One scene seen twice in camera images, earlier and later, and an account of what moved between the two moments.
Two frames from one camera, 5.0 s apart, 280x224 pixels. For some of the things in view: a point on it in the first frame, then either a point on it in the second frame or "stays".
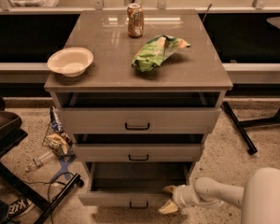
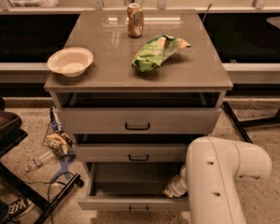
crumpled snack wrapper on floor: [56, 138] stays
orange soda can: [135, 21] stays
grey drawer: [132, 185] stays
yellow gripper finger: [169, 208] → [168, 192]
